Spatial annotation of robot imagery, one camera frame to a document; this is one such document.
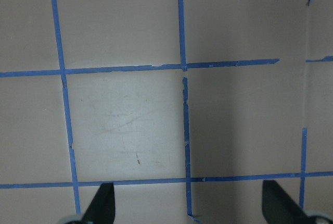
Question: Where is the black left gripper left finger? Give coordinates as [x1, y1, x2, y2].
[82, 183, 116, 224]

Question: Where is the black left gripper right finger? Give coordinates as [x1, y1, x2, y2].
[262, 180, 311, 224]

